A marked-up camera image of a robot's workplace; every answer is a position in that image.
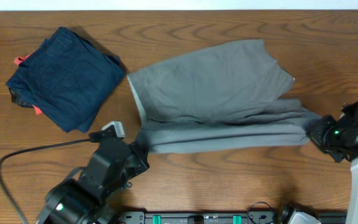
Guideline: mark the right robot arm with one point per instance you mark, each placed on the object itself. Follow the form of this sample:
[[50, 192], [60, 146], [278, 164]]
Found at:
[[339, 139]]

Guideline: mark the folded red garment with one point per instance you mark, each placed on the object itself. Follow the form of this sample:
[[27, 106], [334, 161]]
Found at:
[[18, 61]]

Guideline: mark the grey shorts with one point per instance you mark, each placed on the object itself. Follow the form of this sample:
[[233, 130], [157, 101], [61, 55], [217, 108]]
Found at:
[[223, 97]]

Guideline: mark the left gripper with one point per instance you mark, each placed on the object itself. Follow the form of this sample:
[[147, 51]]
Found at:
[[136, 160]]

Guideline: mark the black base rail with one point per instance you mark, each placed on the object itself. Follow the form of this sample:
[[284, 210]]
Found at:
[[259, 212]]

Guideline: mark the folded navy blue garment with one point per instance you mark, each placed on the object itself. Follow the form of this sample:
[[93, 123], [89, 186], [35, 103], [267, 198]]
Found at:
[[67, 79]]

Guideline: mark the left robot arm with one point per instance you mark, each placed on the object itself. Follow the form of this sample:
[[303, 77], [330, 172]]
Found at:
[[85, 200]]

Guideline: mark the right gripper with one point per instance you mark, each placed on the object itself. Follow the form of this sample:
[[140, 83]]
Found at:
[[317, 133]]

